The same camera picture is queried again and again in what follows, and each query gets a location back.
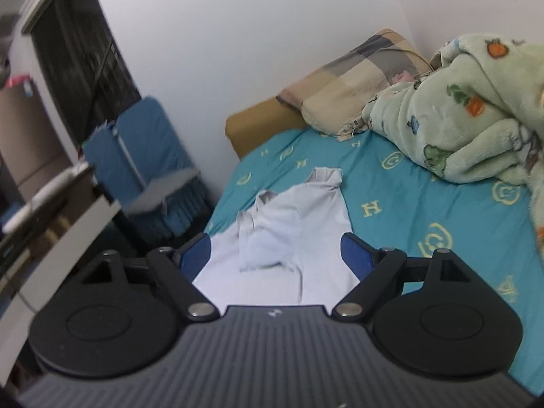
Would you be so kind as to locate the plaid pillow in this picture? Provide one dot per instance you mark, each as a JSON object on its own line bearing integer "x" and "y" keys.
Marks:
{"x": 352, "y": 85}

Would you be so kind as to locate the white shirt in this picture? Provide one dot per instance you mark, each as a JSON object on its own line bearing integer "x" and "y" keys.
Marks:
{"x": 289, "y": 238}

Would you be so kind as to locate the grey flat board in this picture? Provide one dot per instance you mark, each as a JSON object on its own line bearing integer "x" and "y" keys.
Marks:
{"x": 163, "y": 191}

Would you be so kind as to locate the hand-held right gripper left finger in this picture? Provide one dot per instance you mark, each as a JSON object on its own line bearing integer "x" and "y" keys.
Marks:
{"x": 199, "y": 250}

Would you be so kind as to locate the dark window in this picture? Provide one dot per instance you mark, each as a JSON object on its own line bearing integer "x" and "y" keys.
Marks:
{"x": 80, "y": 63}

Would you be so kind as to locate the green printed fleece blanket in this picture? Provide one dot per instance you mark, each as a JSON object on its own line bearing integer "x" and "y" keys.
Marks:
{"x": 471, "y": 110}

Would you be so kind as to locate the white desk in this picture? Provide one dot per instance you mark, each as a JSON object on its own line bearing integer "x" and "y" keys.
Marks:
{"x": 55, "y": 242}

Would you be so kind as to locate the teal patterned bed sheet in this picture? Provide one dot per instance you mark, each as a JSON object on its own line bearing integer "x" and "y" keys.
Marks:
{"x": 425, "y": 204}

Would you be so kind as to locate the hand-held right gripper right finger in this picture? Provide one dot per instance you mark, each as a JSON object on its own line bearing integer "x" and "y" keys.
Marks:
{"x": 352, "y": 251}

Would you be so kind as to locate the brown bed headboard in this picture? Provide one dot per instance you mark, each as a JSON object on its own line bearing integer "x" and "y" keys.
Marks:
{"x": 259, "y": 125}

